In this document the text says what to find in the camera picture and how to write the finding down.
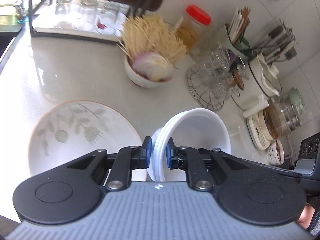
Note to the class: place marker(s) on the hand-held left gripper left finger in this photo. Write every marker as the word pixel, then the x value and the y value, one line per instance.
pixel 147 153

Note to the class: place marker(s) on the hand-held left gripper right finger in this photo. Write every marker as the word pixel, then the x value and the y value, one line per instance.
pixel 170 155

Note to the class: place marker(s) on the white ceramic bowl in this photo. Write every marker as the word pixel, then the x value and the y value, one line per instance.
pixel 200 135

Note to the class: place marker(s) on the white leaf-print plate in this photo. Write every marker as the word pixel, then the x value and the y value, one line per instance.
pixel 75 135

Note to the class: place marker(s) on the person's right hand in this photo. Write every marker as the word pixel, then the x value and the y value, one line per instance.
pixel 303 220

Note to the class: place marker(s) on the small patterned spice bowl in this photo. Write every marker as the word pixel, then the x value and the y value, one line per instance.
pixel 275 153

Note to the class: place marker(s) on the glass health kettle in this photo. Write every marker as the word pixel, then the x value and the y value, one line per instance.
pixel 275 122

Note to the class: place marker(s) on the pale green appliance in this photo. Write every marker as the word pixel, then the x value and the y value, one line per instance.
pixel 296 100

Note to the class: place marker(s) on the white bowl with onion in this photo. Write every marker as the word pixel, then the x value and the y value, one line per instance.
pixel 140 78

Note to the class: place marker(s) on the peeled onion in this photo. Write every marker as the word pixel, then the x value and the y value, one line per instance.
pixel 152 66

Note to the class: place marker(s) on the white electric pot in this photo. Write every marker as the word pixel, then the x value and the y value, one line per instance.
pixel 255 80

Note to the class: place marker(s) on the set of crystal glass cups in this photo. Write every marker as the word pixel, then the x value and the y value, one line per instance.
pixel 215 65

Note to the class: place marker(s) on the dry noodle bundle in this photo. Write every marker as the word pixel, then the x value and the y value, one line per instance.
pixel 150 35

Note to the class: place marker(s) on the hanging utensil rack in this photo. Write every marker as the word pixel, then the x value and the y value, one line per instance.
pixel 277 40

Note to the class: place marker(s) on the red-lidded plastic jar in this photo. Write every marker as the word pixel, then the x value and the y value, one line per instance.
pixel 192 27

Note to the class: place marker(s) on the chopstick holder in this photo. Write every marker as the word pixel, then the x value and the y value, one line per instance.
pixel 240 45

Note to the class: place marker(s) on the white drain tray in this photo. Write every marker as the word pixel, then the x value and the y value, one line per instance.
pixel 75 31

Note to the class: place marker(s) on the clear drinking glass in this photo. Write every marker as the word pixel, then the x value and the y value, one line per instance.
pixel 62 6
pixel 88 12
pixel 111 11

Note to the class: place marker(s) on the dark dish rack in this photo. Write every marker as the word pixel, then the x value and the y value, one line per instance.
pixel 31 17

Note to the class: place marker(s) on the black sink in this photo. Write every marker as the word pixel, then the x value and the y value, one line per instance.
pixel 7 37

